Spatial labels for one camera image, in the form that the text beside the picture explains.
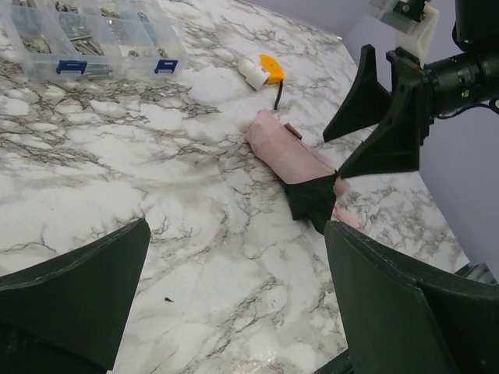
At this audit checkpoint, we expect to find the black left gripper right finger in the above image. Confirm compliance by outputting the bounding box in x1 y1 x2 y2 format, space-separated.
324 221 498 373

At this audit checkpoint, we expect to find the pink folding umbrella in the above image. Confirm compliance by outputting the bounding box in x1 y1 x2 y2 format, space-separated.
246 109 361 234

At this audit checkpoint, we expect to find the clear plastic organizer box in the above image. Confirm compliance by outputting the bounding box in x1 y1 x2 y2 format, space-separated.
1 1 188 81

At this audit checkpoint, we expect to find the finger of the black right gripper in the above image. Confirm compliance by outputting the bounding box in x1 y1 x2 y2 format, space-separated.
339 83 420 179
323 44 391 143

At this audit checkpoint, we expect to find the white orange small device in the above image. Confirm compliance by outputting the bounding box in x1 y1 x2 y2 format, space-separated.
260 54 285 111

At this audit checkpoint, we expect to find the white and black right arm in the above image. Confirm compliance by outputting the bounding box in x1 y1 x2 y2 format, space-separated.
323 1 498 178

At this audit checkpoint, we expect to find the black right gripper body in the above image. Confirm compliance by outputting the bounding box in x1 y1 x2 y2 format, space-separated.
386 48 434 146

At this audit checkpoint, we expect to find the white pipe elbow fitting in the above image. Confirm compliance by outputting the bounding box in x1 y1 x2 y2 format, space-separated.
238 56 271 90

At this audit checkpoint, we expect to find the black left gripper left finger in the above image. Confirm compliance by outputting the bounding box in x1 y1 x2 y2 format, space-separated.
1 218 150 370

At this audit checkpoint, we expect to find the aluminium frame rail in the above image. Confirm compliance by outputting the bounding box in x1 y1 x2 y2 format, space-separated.
455 263 498 286

